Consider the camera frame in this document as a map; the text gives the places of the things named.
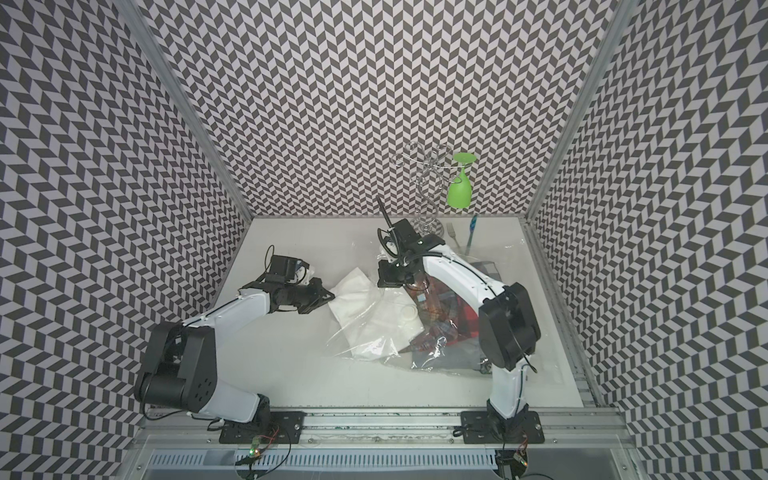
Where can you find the aluminium front rail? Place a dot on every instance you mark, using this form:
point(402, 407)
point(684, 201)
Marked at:
point(589, 427)

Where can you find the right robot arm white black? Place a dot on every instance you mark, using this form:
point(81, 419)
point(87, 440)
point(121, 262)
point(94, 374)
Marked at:
point(508, 327)

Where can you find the white shirt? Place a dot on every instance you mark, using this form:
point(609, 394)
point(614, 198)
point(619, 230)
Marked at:
point(373, 323)

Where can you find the aluminium corner post left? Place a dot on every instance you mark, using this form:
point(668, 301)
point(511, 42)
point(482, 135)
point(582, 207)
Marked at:
point(140, 31)

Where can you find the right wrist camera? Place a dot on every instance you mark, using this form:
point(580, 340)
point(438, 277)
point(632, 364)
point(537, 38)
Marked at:
point(405, 237)

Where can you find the aluminium corner post right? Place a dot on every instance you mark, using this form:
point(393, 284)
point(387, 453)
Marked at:
point(606, 48)

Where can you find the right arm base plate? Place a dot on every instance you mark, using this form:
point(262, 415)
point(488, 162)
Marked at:
point(503, 427)

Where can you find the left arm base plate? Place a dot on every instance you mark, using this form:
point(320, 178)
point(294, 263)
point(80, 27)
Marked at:
point(282, 427)

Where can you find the clear vacuum bag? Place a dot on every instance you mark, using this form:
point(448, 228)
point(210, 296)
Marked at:
point(428, 308)

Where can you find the blue pen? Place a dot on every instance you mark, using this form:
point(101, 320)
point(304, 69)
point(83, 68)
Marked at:
point(472, 227)

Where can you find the multicolour plaid shirt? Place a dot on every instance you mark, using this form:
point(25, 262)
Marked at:
point(446, 318)

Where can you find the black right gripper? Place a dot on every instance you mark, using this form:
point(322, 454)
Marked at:
point(387, 279)

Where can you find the green plastic wine glass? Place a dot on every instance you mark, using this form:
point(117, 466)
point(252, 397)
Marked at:
point(460, 191)

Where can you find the grey folded garment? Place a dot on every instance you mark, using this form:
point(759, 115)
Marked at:
point(472, 360)

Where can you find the wire glass rack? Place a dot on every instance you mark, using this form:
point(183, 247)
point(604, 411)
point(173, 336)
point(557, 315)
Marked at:
point(427, 168)

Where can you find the aluminium corner post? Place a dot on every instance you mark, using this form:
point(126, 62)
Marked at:
point(140, 31)
point(606, 48)

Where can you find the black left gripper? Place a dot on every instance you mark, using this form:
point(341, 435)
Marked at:
point(317, 288)

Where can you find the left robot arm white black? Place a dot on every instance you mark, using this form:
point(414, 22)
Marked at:
point(179, 368)

